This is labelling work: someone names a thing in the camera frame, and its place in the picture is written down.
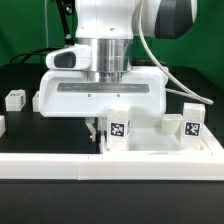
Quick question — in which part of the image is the white U-shaped obstacle fence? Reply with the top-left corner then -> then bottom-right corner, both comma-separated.
0,116 -> 224,180

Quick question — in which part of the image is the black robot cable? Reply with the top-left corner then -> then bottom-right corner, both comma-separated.
7,0 -> 75,65

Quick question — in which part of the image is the white square table top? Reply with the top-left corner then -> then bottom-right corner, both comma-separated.
100,114 -> 224,156

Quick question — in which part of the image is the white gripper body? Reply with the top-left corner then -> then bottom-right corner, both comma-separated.
39,44 -> 168,117

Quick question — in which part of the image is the white camera cable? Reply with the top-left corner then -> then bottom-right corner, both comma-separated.
137,0 -> 214,106

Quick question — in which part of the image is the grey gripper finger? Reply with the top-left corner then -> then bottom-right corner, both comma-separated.
85,117 -> 101,143

